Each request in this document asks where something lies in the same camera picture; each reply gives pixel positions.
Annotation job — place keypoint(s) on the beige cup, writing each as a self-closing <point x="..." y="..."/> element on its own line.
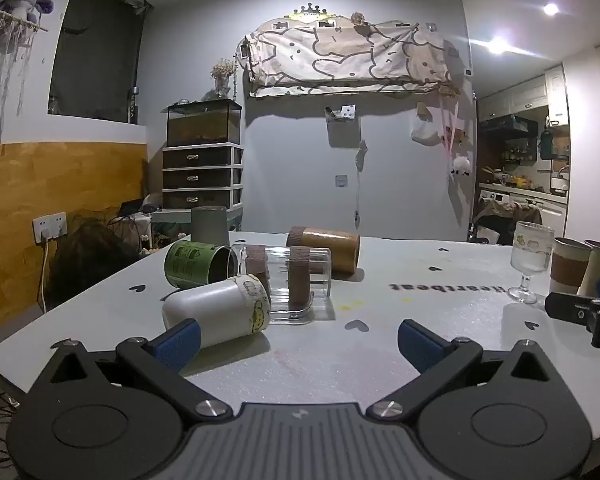
<point x="597" y="270"/>

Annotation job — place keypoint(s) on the grey cup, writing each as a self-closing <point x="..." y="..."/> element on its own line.
<point x="210" y="225"/>

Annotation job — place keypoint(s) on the crown wall ornament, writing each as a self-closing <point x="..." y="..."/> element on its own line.
<point x="311" y="11"/>

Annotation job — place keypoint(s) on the wall switch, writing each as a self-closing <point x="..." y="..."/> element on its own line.
<point x="341" y="181"/>

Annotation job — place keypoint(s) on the washing machine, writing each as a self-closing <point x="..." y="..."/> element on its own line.
<point x="495" y="199"/>

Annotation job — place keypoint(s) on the clear stemmed glass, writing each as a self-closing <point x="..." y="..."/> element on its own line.
<point x="531" y="252"/>

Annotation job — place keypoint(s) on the vase of dried flowers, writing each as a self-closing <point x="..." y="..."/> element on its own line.
<point x="223" y="75"/>

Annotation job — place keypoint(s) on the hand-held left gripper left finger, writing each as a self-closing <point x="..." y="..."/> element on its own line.
<point x="176" y="346"/>

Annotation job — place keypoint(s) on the white macrame wall hanging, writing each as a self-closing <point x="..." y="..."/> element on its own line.
<point x="2" y="45"/>

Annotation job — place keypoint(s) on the white kitchen cabinets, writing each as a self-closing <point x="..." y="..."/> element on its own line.
<point x="525" y="95"/>

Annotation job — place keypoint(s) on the white cup with brown sleeve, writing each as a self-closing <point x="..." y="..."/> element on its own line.
<point x="570" y="265"/>

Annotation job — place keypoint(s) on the ceiling light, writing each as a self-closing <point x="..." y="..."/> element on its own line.
<point x="550" y="9"/>
<point x="498" y="45"/>

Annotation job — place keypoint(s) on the printed cartoon cloth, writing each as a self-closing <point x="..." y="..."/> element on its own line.
<point x="350" y="57"/>

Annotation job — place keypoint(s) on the purple plush toy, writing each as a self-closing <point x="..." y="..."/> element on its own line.
<point x="26" y="2"/>

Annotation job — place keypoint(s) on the white cup with yellow print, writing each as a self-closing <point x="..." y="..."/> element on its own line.
<point x="215" y="310"/>

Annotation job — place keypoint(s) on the wall-mounted holder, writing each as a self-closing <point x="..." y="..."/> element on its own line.
<point x="341" y="112"/>

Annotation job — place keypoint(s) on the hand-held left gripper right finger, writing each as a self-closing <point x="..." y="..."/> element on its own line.
<point x="421" y="346"/>

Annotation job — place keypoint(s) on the white hanging plush toy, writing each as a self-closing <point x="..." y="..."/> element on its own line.
<point x="460" y="167"/>

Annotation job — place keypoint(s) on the dark bundle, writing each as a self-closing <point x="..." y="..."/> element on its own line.
<point x="92" y="260"/>

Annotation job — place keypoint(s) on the dark window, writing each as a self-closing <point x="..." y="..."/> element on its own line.
<point x="97" y="55"/>

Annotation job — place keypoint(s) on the glass fish tank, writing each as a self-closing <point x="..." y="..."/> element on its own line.
<point x="202" y="122"/>

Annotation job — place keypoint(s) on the clear glass cup brown sleeve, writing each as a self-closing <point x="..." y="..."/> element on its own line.
<point x="254" y="262"/>

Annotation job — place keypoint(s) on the clear glass mug brown sleeve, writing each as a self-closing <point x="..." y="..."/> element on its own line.
<point x="300" y="280"/>

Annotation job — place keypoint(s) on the dark plastic drawer unit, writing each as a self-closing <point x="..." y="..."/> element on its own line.
<point x="202" y="175"/>

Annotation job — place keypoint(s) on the brown cylindrical cup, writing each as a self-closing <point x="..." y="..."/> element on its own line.
<point x="330" y="250"/>

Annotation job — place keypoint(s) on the white wall outlet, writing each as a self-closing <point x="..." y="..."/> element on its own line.
<point x="50" y="226"/>

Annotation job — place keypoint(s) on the green printed tin cup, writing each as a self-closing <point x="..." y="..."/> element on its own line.
<point x="190" y="262"/>

